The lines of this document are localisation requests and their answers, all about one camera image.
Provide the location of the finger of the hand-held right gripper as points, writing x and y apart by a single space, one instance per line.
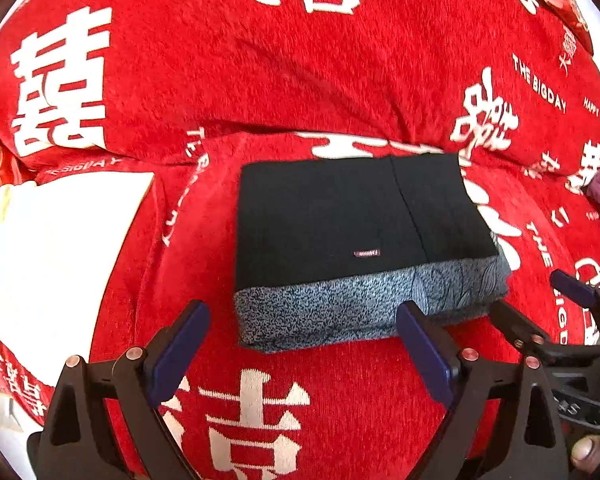
512 324
572 287

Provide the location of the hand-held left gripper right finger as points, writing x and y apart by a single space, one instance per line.
425 355

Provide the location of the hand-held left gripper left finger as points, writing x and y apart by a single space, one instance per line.
180 352

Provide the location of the black pants with grey waistband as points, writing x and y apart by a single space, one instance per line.
330 220

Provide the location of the person's right hand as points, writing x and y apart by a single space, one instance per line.
589 452

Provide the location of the white sheet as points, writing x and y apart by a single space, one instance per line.
60 270

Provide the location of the cream cloth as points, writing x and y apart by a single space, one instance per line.
5 202

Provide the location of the red printed blanket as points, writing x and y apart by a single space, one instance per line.
280 60

